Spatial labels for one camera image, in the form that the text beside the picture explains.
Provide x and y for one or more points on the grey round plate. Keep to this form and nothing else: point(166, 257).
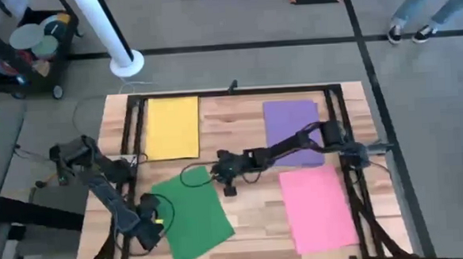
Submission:
point(26, 36)

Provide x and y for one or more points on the grey desk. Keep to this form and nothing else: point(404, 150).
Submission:
point(0, 177)

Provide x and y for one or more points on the dark teal round plate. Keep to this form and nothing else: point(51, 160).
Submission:
point(57, 31)

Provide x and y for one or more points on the small yellow bowl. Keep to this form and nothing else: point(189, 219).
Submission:
point(63, 18)

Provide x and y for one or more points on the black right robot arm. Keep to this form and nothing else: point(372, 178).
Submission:
point(288, 144)

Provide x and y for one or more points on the purple paper sheet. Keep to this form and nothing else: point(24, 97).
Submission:
point(286, 118)

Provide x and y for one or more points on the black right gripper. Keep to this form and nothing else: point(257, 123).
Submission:
point(233, 163)

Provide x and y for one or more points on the black post with green light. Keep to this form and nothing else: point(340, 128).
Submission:
point(61, 176)

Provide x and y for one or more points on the black sneaker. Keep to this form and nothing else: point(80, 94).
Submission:
point(395, 34)
point(424, 34)

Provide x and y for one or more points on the green paper sheet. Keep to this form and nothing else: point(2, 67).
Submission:
point(196, 218)

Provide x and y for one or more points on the small black table camera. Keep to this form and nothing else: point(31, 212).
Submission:
point(233, 86)

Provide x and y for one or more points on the pale green round plate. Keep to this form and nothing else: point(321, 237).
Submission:
point(46, 48)

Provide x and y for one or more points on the pink paper sheet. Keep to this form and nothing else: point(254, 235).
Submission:
point(319, 212)

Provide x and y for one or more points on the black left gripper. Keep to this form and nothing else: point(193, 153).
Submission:
point(149, 229)

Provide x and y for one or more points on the white pole with round base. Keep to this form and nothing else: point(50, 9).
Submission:
point(127, 64)

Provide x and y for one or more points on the yellow paper sheet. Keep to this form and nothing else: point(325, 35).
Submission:
point(172, 128)

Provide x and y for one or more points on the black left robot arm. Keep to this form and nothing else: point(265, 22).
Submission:
point(112, 207)

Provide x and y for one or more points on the black utility cart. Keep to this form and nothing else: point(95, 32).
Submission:
point(65, 55)

